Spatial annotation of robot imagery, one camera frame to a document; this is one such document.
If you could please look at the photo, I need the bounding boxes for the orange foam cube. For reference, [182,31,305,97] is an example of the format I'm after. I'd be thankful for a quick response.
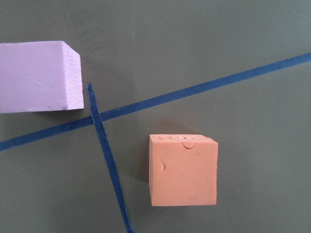
[149,134,218,207]

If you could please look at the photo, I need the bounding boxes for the blue tape grid lines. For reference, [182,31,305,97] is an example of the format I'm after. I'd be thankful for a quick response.
[0,53,311,233]

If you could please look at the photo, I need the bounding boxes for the pink foam cube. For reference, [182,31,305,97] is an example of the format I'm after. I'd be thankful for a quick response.
[0,41,84,114]

